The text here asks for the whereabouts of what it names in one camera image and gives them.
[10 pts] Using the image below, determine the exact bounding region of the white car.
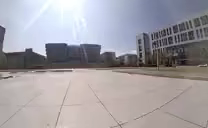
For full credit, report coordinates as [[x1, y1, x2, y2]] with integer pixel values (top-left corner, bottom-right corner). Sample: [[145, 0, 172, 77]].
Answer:
[[197, 63, 208, 68]]

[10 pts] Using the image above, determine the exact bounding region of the large white office building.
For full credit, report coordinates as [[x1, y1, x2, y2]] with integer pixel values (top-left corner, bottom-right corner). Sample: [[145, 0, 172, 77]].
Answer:
[[135, 11, 208, 67]]

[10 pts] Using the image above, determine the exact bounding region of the small grey building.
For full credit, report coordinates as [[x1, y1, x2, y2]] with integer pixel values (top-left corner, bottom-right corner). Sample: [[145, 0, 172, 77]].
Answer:
[[100, 51, 117, 66]]

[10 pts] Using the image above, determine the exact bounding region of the low dark building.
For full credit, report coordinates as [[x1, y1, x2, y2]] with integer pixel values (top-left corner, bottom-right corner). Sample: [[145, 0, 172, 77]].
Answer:
[[3, 48, 47, 70]]

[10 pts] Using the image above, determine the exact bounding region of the pale low building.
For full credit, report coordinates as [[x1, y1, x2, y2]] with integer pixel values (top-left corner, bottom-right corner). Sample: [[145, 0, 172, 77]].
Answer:
[[117, 53, 138, 67]]

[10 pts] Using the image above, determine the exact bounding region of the grey paved plaza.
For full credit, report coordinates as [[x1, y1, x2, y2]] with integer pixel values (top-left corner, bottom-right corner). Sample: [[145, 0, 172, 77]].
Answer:
[[0, 68, 208, 128]]

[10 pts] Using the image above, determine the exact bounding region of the dark twin-block building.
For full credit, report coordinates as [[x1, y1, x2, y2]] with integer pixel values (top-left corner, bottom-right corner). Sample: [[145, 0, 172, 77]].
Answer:
[[45, 42, 102, 65]]

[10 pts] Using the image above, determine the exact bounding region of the brown bare ground strip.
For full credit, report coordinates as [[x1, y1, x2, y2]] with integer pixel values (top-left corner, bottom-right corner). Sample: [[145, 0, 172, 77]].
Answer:
[[111, 65, 208, 82]]

